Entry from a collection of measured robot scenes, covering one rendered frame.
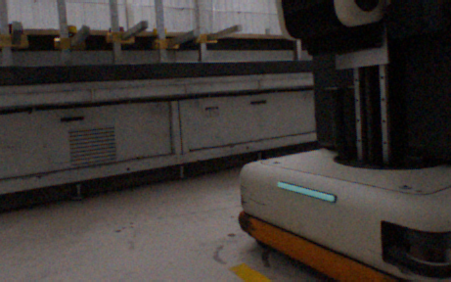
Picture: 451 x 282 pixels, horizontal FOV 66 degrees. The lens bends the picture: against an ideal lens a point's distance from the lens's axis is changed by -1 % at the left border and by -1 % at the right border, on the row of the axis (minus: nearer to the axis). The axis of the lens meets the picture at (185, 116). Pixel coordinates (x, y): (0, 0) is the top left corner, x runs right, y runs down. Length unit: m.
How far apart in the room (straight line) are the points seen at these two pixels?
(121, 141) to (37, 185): 0.50
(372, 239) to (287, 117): 1.93
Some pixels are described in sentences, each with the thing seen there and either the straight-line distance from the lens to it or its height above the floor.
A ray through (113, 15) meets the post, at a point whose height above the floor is 0.94.
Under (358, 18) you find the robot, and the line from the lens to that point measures 0.91.
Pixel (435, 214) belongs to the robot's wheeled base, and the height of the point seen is 0.26.
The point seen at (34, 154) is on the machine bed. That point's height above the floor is 0.27.
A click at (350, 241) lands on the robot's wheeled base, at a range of 0.88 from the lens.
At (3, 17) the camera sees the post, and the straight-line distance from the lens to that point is 1.74.
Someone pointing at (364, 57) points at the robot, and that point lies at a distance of 1.07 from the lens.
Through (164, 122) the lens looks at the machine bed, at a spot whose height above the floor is 0.36.
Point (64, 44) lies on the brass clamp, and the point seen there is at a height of 0.80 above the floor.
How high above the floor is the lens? 0.50
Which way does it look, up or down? 3 degrees down
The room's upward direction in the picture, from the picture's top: 4 degrees counter-clockwise
